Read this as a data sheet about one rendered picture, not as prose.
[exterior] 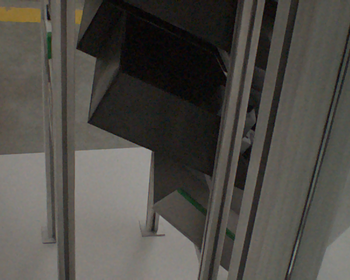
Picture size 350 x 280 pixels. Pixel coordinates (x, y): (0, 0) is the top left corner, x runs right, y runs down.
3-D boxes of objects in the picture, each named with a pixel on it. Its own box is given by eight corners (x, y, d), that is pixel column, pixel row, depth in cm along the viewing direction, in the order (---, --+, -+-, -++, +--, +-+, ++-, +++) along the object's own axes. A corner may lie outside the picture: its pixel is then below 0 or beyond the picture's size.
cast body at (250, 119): (234, 139, 90) (266, 97, 87) (237, 161, 87) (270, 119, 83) (174, 111, 88) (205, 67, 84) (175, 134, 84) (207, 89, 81)
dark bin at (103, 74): (289, 147, 97) (322, 107, 93) (304, 217, 87) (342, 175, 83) (95, 57, 88) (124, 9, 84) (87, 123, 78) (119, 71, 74)
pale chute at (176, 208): (277, 251, 110) (302, 237, 108) (288, 322, 99) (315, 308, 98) (151, 138, 96) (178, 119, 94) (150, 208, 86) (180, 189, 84)
